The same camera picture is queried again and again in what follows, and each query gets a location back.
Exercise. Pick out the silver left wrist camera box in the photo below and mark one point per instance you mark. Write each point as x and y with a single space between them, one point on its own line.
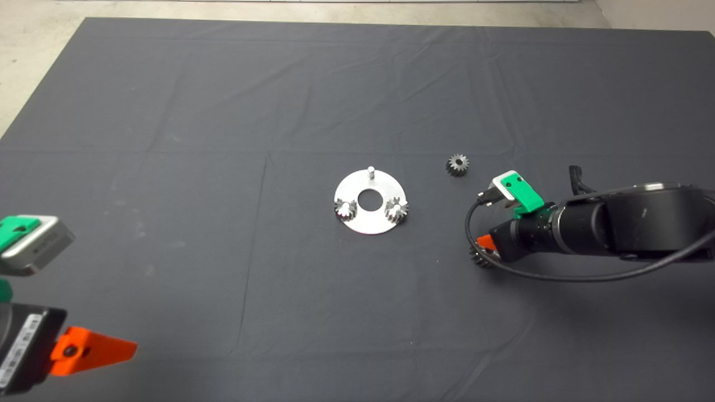
44 251

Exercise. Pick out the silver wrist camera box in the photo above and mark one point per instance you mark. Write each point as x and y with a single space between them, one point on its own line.
497 190
44 251

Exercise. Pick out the small steel gear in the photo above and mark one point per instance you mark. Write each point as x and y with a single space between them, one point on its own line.
345 211
457 165
396 211

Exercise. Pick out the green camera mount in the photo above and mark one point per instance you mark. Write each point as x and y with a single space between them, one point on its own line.
525 195
17 230

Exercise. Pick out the round metal plate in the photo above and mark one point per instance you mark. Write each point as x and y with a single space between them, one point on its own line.
368 223

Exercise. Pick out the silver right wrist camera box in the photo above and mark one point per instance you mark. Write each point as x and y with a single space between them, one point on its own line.
497 190

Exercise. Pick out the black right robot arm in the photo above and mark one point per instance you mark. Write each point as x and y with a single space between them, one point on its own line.
631 220

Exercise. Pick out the large steel gear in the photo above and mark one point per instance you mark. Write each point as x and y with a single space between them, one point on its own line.
481 259

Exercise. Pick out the dark grey table cloth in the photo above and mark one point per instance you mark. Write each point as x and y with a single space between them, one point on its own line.
223 279

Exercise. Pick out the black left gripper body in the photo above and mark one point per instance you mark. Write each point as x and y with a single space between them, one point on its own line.
22 349

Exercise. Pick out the green left camera mount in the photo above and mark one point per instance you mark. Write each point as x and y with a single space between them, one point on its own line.
17 230

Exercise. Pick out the green right camera mount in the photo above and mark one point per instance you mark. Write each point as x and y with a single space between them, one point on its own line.
525 195

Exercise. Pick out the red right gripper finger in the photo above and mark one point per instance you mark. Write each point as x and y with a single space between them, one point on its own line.
486 242

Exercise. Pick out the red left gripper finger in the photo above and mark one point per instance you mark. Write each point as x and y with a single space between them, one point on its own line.
95 350

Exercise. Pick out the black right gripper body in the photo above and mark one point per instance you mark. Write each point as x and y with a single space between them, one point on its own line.
525 237

